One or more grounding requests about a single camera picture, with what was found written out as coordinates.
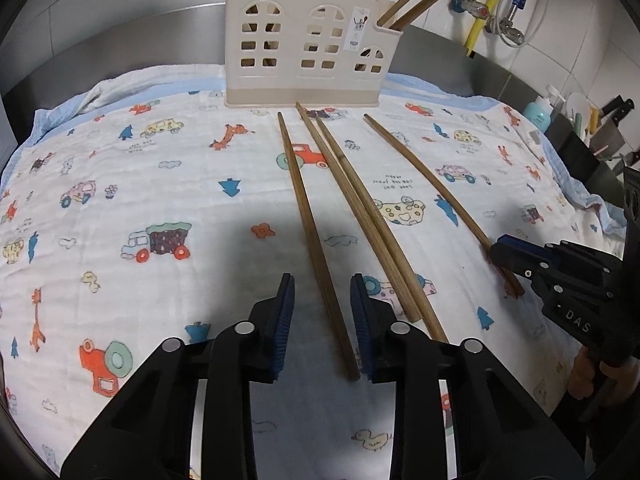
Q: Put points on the cream plastic utensil holder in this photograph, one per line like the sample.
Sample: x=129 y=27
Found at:
x=289 y=25

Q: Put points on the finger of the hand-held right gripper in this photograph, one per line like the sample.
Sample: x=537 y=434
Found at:
x=550 y=260
x=570 y=312

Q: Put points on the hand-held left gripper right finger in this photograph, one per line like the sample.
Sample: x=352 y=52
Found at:
x=361 y=330

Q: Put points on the steel cleaver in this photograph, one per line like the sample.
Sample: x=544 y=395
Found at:
x=606 y=139

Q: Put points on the black knife rack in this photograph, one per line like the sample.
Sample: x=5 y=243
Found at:
x=575 y=155

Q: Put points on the printed cartoon blanket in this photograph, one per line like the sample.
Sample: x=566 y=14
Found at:
x=150 y=185

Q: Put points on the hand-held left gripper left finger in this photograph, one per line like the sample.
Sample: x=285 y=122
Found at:
x=282 y=330

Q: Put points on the metal angle valve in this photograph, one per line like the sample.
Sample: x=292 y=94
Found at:
x=507 y=30

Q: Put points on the teal soap bottle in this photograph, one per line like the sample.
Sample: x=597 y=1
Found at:
x=541 y=112

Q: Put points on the person's right hand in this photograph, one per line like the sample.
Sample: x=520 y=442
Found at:
x=582 y=377

